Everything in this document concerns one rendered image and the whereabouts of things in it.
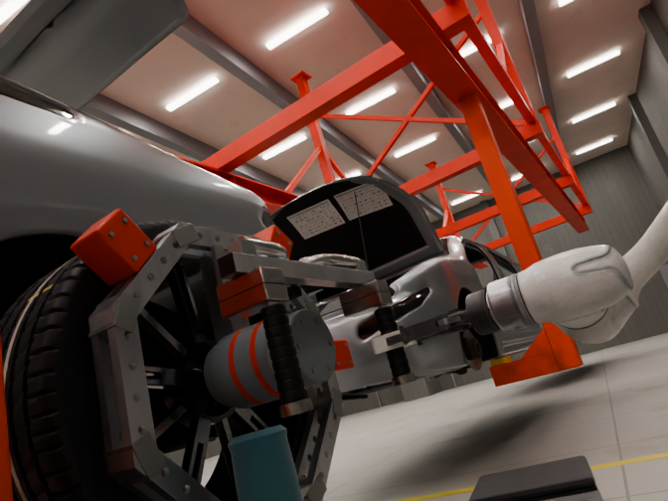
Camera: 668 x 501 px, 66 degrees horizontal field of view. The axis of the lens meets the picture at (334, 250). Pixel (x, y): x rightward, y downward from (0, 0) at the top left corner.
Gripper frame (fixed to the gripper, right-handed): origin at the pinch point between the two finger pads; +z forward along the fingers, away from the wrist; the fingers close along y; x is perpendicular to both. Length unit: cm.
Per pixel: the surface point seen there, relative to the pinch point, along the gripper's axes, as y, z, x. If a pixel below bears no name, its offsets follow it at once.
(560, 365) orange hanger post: 343, 33, -26
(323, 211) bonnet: 274, 159, 148
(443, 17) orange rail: 274, 9, 250
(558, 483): 88, 1, -49
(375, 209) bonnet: 290, 119, 135
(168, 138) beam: 574, 625, 569
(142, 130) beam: 510, 623, 564
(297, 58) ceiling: 634, 326, 601
